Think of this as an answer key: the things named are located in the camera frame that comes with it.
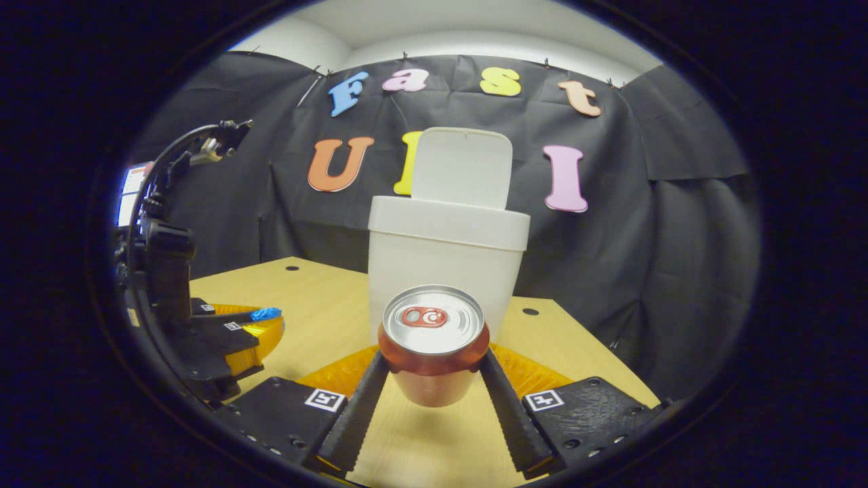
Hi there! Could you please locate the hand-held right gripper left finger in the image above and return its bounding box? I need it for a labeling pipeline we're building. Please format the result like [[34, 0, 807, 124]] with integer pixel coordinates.
[[234, 346, 393, 473]]

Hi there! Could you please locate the white desktop garbage bin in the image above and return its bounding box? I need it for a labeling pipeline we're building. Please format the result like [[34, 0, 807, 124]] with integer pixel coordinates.
[[367, 127, 531, 343]]

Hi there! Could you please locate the computer monitor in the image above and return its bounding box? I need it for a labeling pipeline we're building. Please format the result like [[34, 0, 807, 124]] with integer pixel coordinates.
[[117, 163, 153, 228]]

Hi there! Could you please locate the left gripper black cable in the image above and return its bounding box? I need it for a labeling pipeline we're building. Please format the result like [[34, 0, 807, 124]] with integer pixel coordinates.
[[127, 120, 254, 231]]

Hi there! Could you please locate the red pop can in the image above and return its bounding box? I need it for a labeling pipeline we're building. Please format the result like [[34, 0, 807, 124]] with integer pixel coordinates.
[[378, 285, 490, 407]]

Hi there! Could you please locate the black backdrop cloth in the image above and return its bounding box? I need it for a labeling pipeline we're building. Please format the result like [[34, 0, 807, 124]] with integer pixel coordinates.
[[119, 51, 764, 407]]

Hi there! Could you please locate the wooden desktop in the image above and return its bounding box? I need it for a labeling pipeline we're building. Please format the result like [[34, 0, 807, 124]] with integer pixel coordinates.
[[190, 256, 662, 488]]

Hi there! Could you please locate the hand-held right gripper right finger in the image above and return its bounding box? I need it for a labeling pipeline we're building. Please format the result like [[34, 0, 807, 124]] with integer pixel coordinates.
[[478, 344, 662, 475]]

